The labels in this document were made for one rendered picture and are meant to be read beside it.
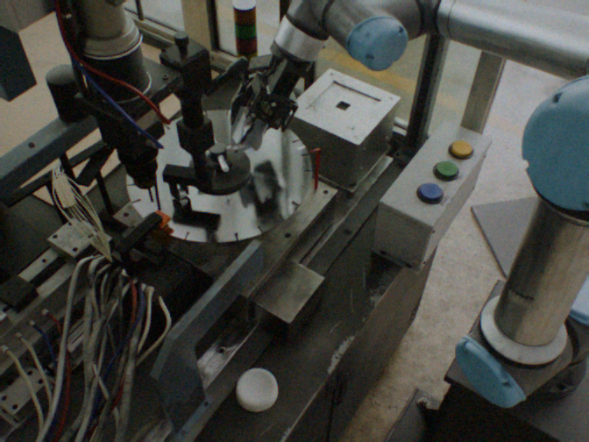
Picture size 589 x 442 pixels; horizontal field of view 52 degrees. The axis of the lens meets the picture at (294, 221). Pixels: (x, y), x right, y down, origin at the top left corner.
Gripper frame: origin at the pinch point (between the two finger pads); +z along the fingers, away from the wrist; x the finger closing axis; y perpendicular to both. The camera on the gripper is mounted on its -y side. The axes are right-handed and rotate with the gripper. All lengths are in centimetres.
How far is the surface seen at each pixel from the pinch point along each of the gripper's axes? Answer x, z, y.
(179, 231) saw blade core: -6.7, 11.5, 14.3
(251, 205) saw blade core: 3.6, 4.6, 10.5
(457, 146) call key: 41.1, -15.1, -2.5
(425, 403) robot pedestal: 90, 60, -4
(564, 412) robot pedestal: 58, 4, 42
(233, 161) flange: 0.5, 2.9, 1.1
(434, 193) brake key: 34.8, -9.0, 8.5
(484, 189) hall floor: 127, 24, -83
